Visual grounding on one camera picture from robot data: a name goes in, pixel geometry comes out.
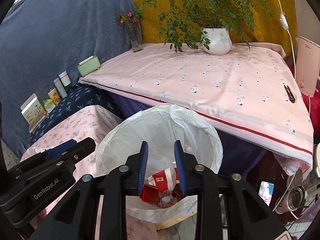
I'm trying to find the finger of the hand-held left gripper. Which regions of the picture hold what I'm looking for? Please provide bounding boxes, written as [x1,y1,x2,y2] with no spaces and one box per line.
[44,137,97,173]
[6,139,78,178]

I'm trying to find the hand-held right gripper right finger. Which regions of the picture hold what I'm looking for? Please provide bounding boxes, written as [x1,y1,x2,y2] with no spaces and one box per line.
[174,140,288,240]

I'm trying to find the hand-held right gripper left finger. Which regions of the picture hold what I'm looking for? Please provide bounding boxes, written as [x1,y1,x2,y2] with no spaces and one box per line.
[29,141,149,240]

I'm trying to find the white wrapper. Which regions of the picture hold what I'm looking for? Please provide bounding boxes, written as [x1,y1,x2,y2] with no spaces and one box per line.
[26,145,50,157]

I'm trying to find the crushed red paper cup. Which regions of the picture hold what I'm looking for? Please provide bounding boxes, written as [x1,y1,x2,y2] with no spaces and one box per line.
[149,169,179,190]

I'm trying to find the dark red scrunchie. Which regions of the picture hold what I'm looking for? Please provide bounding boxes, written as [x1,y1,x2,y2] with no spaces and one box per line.
[172,183,187,198]

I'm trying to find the red paper packet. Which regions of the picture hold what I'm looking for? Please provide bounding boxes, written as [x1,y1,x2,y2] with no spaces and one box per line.
[138,184,160,203]

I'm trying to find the brown patterned scrunchie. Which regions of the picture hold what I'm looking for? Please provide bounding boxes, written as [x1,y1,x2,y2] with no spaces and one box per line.
[156,190,178,208]

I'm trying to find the white-lined trash bin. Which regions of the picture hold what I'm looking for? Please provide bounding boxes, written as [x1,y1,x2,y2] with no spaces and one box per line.
[96,104,223,224]

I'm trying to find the cream trash bin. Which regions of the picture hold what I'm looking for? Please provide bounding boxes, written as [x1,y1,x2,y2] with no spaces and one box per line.
[155,212,198,231]

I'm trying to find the pink rabbit print tablecloth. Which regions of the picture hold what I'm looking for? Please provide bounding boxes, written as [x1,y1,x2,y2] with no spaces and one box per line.
[20,105,157,240]

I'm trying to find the dark blue floral cloth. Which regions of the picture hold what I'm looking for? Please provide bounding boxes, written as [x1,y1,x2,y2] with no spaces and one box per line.
[30,84,123,140]

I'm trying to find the white and silver display box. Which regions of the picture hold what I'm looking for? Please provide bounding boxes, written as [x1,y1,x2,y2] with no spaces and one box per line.
[20,93,48,133]

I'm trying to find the green packet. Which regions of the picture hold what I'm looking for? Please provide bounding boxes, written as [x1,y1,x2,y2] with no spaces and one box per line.
[43,99,56,112]

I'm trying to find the flower print tin can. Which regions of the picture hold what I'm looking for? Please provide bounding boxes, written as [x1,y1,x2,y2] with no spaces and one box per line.
[48,88,61,105]

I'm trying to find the dark purple cloth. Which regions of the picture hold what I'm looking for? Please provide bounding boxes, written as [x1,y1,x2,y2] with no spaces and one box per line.
[107,91,268,180]

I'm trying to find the white bottle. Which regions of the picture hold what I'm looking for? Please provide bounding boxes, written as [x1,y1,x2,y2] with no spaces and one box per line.
[53,78,68,98]

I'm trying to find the white jar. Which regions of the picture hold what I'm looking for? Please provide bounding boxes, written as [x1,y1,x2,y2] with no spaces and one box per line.
[59,71,71,90]

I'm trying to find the pale green box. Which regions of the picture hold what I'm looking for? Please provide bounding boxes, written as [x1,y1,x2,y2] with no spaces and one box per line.
[77,55,101,77]

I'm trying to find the pink cloth with red stripe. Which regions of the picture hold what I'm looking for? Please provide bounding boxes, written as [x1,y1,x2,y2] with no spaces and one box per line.
[79,42,314,165]

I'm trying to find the smartphone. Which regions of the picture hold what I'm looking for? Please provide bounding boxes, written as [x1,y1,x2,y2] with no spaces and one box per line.
[259,181,275,207]

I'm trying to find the dark red cloth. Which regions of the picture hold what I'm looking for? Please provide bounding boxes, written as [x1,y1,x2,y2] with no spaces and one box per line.
[246,150,295,205]

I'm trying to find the glass vase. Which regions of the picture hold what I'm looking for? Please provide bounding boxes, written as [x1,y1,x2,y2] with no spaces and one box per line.
[129,30,144,53]

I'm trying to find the blue backdrop cloth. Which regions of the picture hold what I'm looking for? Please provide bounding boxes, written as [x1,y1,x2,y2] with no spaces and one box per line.
[0,0,143,150]

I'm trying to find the white projector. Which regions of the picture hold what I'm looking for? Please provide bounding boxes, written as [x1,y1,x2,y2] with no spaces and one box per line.
[276,185,307,214]

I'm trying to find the white ribbed plant pot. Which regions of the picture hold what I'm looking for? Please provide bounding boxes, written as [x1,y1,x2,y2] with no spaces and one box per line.
[201,27,232,55]

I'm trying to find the black thread snips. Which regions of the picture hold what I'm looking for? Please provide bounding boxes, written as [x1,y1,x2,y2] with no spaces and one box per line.
[284,84,296,103]

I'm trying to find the pink flower bunch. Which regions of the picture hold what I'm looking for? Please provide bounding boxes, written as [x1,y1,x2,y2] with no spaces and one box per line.
[116,7,144,34]

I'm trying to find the yellow backdrop cloth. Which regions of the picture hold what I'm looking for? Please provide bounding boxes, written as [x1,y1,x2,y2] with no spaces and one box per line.
[125,0,298,60]

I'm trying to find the white and pink humidifier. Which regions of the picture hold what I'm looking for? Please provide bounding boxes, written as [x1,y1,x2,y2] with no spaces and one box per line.
[295,35,320,97]

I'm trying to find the green leafy plant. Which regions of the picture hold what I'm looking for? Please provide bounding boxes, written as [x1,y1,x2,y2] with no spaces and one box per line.
[142,0,275,53]

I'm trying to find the white cable with switch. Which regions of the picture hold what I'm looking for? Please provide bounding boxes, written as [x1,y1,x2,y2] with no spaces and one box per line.
[269,0,297,80]

